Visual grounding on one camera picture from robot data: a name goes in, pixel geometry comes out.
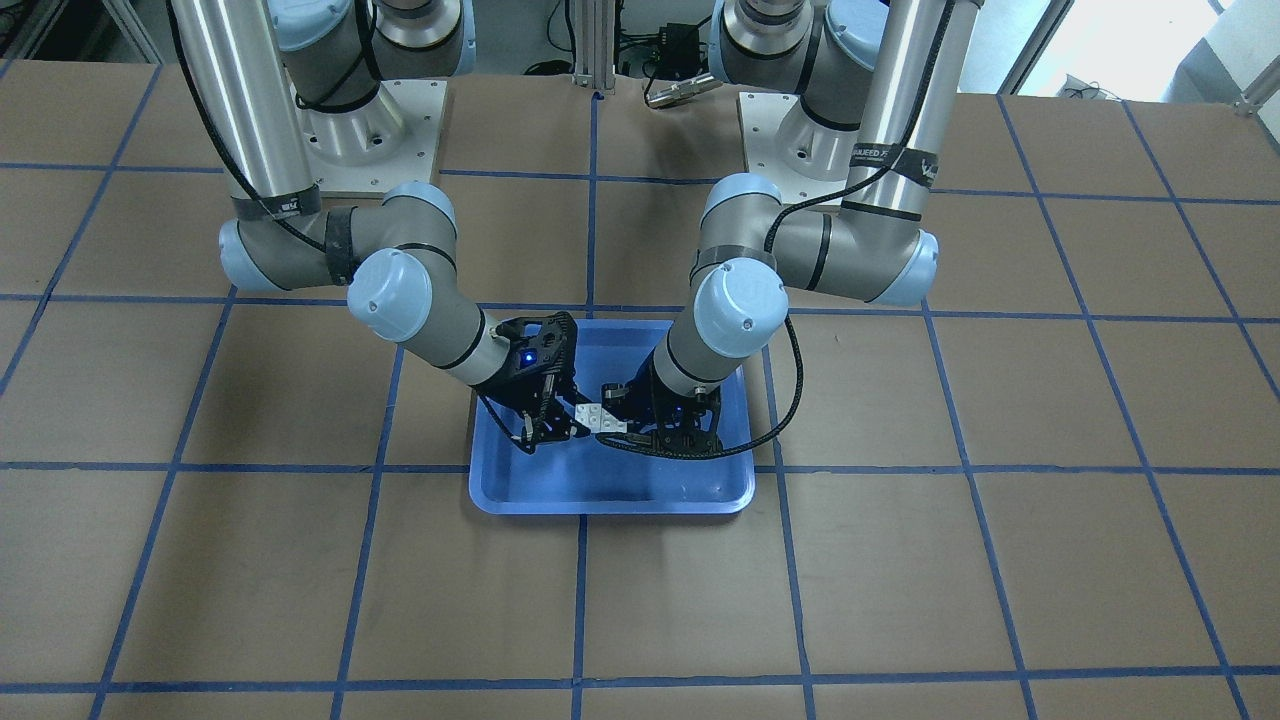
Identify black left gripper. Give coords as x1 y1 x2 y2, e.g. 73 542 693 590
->
600 375 723 460

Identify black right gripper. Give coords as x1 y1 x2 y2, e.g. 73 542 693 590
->
477 311 595 454

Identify white block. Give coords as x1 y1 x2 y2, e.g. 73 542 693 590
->
582 404 630 434
573 404 605 432

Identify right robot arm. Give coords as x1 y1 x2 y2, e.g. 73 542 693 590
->
166 1 589 454

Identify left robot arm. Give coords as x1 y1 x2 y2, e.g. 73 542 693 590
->
596 1 982 460

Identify blue plastic tray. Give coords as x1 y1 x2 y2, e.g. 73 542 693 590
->
468 319 755 515

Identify silver cylinder tool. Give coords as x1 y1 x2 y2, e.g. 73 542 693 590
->
644 73 723 110

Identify black power adapter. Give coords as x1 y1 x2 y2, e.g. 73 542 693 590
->
655 23 701 77

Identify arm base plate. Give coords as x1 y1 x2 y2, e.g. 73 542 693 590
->
296 79 448 200
739 91 858 186

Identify aluminium frame post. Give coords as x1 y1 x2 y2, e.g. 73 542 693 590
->
564 1 617 95

